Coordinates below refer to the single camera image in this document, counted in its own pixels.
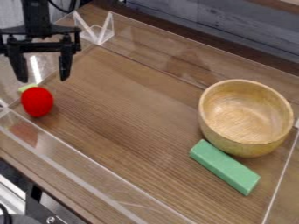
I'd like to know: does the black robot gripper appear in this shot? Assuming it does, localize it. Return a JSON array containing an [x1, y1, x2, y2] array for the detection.
[[0, 0, 82, 83]]

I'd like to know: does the red plush strawberry toy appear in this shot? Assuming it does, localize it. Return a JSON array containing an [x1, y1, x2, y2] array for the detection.
[[19, 84, 54, 117]]

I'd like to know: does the light wooden bowl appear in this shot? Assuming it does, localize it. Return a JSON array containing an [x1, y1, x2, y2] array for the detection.
[[198, 79, 295, 158]]

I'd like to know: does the green rectangular block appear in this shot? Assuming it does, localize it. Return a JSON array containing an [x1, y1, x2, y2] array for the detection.
[[190, 139, 260, 196]]

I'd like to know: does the clear acrylic corner bracket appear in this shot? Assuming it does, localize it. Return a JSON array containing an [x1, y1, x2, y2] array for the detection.
[[72, 11, 115, 46]]

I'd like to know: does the clear acrylic tray wall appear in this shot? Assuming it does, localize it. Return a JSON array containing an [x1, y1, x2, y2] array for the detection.
[[0, 5, 299, 224]]

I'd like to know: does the black metal table bracket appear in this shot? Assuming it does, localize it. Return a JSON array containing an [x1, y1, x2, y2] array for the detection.
[[24, 184, 68, 224]]

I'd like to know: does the black cable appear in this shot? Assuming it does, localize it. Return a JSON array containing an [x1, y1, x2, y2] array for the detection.
[[0, 202, 13, 224]]

